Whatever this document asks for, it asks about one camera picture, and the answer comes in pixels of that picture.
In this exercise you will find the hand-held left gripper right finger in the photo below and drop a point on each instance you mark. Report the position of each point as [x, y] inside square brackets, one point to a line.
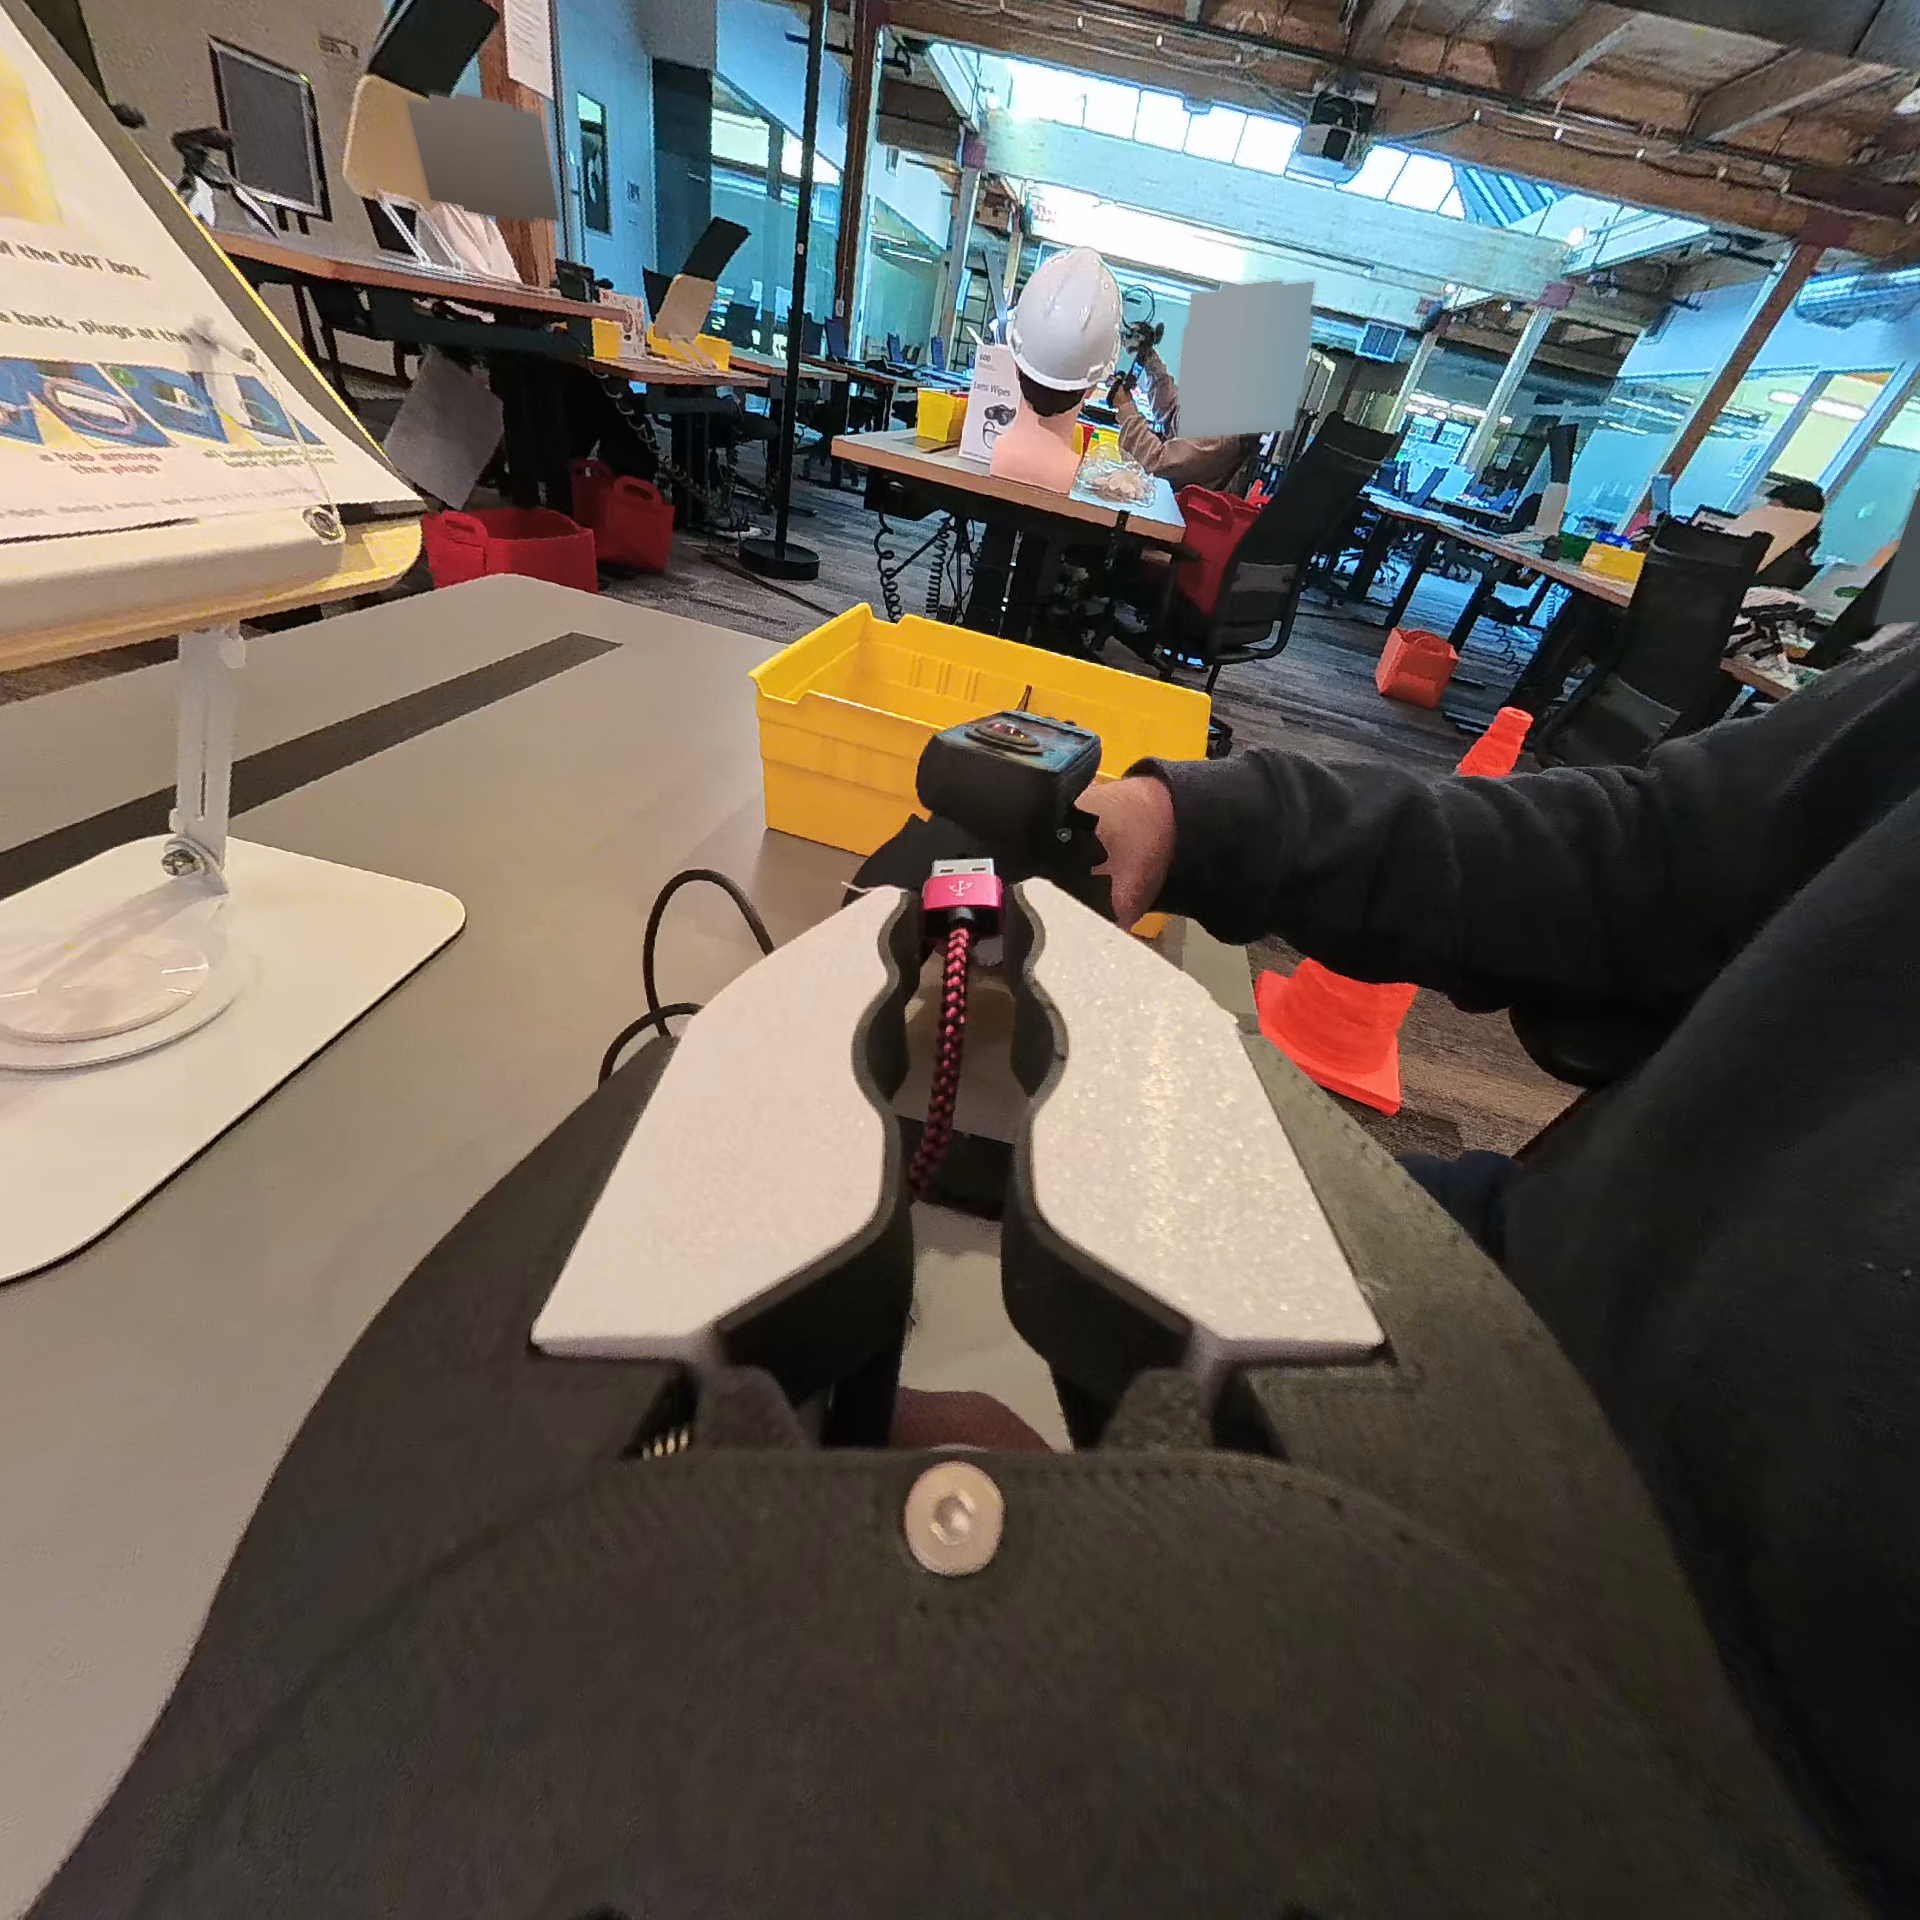
[1184, 1184]

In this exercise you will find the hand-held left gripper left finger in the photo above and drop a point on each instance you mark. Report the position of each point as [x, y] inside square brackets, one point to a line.
[720, 1170]

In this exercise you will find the yellow plastic bin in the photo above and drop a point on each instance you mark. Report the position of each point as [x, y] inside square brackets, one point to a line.
[856, 749]

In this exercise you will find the person's right hand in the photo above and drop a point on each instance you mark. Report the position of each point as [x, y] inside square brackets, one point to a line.
[1136, 848]

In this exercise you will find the person's left hand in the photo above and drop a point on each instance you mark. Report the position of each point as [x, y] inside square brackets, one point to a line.
[968, 1421]

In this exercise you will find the orange plastic bin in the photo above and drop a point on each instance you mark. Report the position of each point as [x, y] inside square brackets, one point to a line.
[1336, 1036]
[1417, 673]

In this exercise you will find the red plastic bin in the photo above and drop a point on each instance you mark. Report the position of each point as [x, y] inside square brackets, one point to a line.
[1215, 547]
[511, 547]
[630, 517]

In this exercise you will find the black round stand base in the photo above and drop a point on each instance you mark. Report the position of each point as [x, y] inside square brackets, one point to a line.
[779, 560]

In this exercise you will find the wooden top desk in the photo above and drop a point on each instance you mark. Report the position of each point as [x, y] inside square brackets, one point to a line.
[376, 270]
[930, 457]

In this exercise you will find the pink mannequin head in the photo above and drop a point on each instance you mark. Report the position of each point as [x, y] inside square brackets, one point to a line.
[1036, 441]

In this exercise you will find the white printed box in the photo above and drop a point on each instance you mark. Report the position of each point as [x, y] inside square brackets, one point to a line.
[993, 398]

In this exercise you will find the black mesh office chair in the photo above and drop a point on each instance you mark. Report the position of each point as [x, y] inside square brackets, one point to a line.
[1306, 510]

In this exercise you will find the white hard hat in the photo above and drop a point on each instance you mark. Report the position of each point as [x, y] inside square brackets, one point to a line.
[1066, 316]

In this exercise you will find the orange traffic cone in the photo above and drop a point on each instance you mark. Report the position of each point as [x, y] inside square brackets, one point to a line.
[1497, 747]

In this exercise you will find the long wooden desk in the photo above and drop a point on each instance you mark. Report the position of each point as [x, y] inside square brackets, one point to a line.
[1500, 556]

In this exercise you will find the black tape strip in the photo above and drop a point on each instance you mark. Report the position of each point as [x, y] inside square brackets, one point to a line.
[451, 682]

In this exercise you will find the grey hanging sheet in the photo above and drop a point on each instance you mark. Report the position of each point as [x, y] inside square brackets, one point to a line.
[442, 427]

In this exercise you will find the printed instruction sheet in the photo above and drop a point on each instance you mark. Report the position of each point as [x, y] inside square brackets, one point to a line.
[150, 300]

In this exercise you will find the framed display screen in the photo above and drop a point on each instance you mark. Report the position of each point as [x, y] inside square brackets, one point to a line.
[271, 128]

